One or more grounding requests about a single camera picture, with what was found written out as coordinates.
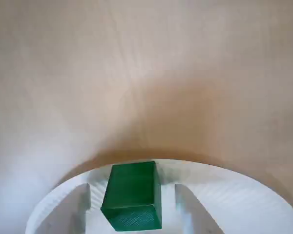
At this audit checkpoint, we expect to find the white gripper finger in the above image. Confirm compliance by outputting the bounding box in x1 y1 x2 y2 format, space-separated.
38 183 91 234
174 183 226 234

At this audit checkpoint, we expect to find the green cube block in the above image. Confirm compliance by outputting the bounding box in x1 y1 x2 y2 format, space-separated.
100 160 163 232

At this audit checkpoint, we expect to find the white paper plate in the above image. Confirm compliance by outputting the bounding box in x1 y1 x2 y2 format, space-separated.
25 158 293 234

